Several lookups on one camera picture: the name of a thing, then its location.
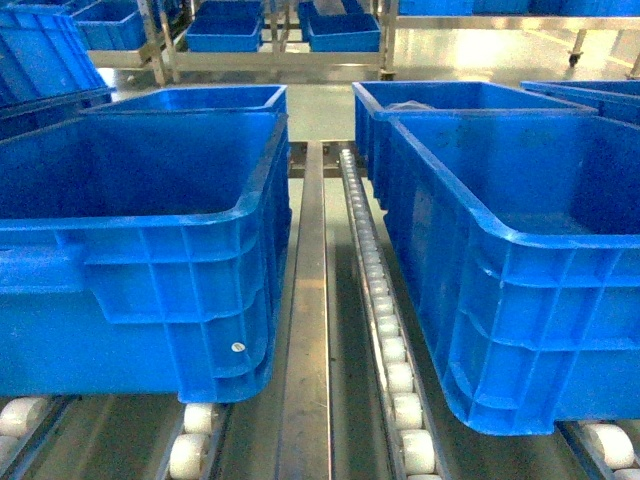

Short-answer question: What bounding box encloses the rear right blue bin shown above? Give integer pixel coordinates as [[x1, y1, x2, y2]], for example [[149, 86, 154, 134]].
[[352, 81, 597, 210]]

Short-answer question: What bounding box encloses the rear left blue bin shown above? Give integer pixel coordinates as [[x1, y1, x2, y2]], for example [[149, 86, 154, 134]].
[[89, 83, 290, 146]]

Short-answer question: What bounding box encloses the front left blue bin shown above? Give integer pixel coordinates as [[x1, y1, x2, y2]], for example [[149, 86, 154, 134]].
[[1, 111, 291, 403]]

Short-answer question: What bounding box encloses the front right blue bin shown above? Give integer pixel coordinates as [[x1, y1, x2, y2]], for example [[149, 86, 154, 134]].
[[385, 113, 639, 436]]

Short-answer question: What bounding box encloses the background blue bin right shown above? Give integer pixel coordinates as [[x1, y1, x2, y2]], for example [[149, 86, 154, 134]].
[[298, 1, 381, 53]]

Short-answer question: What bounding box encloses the background blue bin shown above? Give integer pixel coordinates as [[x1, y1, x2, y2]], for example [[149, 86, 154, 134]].
[[185, 1, 264, 53], [298, 1, 381, 53]]

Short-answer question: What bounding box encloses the white roller track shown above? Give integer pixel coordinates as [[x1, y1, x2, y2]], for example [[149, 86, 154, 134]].
[[339, 148, 441, 479]]

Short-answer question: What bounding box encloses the background blue bin left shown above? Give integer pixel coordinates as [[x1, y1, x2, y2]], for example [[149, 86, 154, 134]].
[[185, 1, 264, 53]]

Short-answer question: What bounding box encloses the left roller track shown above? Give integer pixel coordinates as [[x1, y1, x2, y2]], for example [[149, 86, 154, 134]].
[[152, 403, 232, 479]]

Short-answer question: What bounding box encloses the tilted blue bin left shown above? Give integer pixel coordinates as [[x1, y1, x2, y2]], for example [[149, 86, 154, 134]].
[[1, 6, 113, 140]]

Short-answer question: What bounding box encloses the far right blue bin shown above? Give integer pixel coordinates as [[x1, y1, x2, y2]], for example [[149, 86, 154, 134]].
[[520, 80, 639, 125]]

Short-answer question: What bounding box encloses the right roller track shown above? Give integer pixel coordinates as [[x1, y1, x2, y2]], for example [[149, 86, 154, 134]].
[[557, 421, 639, 479]]

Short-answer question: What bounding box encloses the steel divider rail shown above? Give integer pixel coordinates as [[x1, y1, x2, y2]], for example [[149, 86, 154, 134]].
[[275, 141, 332, 479]]

